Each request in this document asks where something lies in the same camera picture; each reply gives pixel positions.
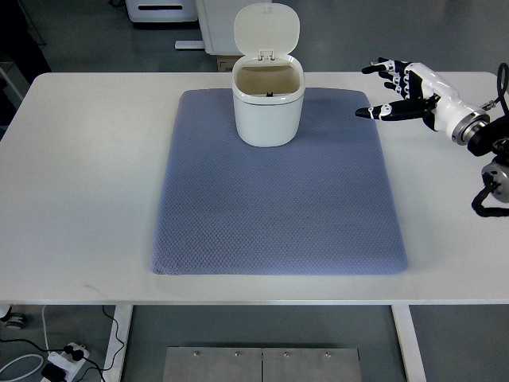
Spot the black silver robot right arm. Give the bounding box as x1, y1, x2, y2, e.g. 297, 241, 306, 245
459, 115, 508, 203

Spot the white table leg right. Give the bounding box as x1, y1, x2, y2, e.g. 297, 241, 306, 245
391, 304, 427, 382

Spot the white trash bin with lid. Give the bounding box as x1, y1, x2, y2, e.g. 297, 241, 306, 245
231, 2, 305, 147

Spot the black power cable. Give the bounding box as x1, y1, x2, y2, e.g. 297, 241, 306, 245
0, 305, 125, 382

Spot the blue-grey textured mat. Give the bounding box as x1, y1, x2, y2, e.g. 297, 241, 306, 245
150, 88, 407, 275

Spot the white cabinet stand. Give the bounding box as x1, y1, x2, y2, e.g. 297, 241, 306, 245
174, 0, 251, 56

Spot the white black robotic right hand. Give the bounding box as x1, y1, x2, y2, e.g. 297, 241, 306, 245
356, 57, 490, 146

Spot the cardboard box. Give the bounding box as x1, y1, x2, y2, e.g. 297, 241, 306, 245
216, 56, 239, 72

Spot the metal floor plate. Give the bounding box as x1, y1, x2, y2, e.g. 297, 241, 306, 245
163, 347, 362, 381

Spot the white table leg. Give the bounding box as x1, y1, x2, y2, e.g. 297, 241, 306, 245
391, 304, 427, 382
103, 305, 134, 382

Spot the caster wheel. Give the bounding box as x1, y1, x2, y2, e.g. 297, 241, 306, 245
0, 305, 27, 329

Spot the white cable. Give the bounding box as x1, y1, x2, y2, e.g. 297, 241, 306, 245
0, 305, 51, 382

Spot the white appliance with black slot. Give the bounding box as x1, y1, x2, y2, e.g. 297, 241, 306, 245
125, 0, 198, 23

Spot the white table leg left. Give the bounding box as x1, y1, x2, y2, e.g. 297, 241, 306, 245
103, 305, 134, 382

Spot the white power strip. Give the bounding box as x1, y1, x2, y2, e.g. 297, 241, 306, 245
48, 342, 90, 381

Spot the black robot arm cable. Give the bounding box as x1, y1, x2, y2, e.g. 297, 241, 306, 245
471, 63, 509, 218

